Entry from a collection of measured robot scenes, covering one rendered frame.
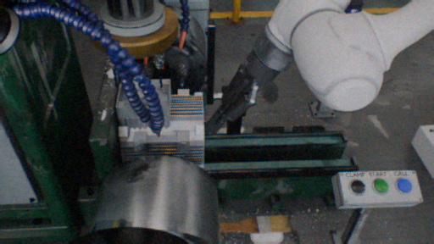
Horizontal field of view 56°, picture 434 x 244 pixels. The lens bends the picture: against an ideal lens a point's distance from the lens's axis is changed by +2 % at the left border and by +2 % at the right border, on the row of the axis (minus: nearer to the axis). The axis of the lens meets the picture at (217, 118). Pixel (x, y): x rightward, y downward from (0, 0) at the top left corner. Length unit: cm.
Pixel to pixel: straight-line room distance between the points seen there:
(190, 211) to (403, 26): 45
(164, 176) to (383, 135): 90
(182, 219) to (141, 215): 7
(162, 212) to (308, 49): 36
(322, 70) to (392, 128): 90
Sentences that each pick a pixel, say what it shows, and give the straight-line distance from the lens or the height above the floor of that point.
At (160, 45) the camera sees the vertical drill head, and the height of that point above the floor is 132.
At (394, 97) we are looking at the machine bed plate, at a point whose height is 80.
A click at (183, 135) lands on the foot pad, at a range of 94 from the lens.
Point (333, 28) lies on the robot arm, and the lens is 66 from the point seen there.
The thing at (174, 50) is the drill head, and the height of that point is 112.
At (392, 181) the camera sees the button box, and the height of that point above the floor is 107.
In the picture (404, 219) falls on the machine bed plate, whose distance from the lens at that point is 126.
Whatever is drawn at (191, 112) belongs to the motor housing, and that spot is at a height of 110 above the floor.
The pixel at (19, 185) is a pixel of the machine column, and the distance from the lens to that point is 97.
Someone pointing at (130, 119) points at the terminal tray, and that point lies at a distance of 95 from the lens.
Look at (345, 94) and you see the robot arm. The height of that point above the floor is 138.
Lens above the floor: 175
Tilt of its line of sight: 43 degrees down
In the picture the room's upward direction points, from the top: 2 degrees clockwise
